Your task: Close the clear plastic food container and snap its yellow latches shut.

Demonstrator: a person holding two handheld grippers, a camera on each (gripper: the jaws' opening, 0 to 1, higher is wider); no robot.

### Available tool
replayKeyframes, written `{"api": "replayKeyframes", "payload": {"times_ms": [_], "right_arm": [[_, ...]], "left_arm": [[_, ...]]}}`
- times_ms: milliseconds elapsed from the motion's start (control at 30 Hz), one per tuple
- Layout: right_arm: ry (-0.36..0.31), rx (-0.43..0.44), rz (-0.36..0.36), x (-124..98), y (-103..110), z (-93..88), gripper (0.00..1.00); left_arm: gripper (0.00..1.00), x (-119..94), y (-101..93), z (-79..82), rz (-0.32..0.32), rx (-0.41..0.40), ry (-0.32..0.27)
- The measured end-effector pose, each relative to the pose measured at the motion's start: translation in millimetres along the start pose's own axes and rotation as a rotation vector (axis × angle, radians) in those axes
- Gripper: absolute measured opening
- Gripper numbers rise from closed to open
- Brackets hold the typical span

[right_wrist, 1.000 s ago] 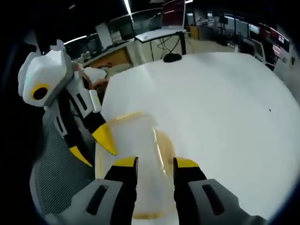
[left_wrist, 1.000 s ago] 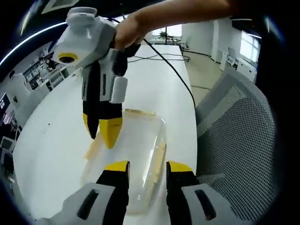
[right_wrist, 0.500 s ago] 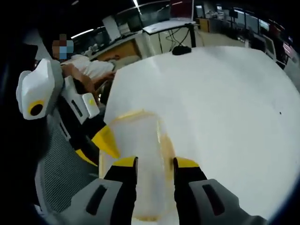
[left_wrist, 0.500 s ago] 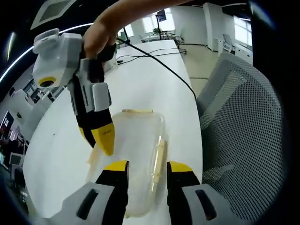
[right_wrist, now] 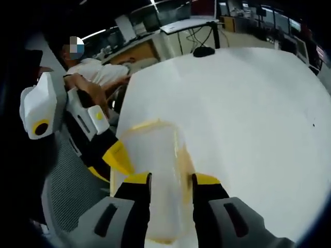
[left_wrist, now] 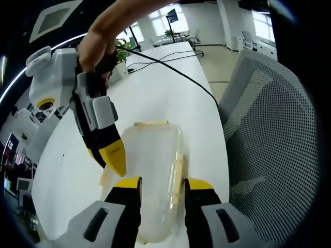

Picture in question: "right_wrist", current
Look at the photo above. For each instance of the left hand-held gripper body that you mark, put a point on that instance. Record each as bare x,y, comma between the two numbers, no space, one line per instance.
38,103

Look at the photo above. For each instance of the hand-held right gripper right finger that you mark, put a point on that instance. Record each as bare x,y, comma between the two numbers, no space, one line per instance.
209,199

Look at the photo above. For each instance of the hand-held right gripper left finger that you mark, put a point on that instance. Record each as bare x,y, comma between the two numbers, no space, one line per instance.
134,201

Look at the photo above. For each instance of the person's left hand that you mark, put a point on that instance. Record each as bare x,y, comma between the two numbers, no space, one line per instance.
90,90

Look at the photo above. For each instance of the grey mesh office chair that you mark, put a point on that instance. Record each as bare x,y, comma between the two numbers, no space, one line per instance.
64,168

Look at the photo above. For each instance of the wooden desk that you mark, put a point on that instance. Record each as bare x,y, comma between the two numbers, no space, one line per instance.
134,51

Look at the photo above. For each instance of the black rounded device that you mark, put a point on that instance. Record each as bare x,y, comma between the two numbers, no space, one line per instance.
204,52

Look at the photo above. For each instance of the white side desk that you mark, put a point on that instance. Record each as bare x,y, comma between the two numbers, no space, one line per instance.
188,25

